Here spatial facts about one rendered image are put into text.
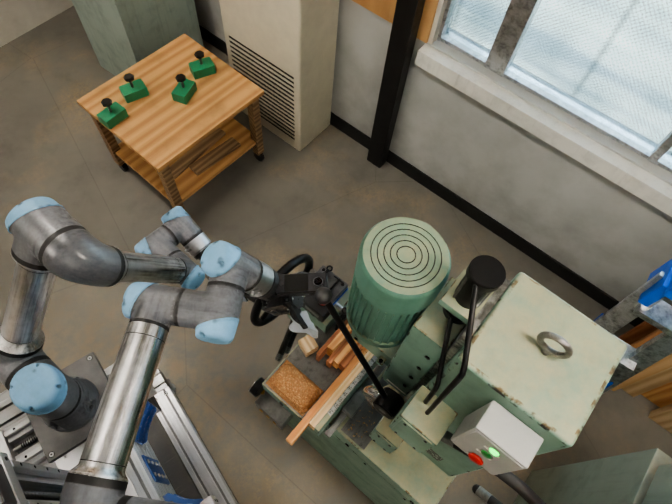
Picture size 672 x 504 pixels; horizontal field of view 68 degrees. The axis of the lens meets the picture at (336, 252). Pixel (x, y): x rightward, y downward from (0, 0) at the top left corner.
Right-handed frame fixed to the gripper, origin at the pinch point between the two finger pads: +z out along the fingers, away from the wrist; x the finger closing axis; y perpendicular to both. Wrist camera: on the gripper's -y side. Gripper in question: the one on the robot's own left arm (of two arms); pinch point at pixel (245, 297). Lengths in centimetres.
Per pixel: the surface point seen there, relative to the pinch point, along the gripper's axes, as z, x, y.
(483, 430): 30, 10, -88
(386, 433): 40, 9, -48
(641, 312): 73, -70, -63
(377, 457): 56, 8, -25
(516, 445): 35, 8, -91
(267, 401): 31.9, 14.2, 9.2
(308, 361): 23.2, 3.5, -19.1
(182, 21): -127, -111, 117
